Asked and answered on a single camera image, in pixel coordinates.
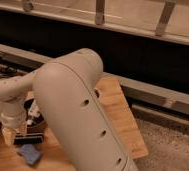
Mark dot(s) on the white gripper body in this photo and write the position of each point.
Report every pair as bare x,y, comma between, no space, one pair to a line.
10,131

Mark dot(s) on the black striped gripper finger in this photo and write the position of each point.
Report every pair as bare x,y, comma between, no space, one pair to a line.
32,138

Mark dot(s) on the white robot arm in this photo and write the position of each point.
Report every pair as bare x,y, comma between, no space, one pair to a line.
64,90

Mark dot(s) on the white eraser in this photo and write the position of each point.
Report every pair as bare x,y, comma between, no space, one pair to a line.
33,114

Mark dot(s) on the black round plate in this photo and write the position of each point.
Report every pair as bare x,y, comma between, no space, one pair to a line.
40,126

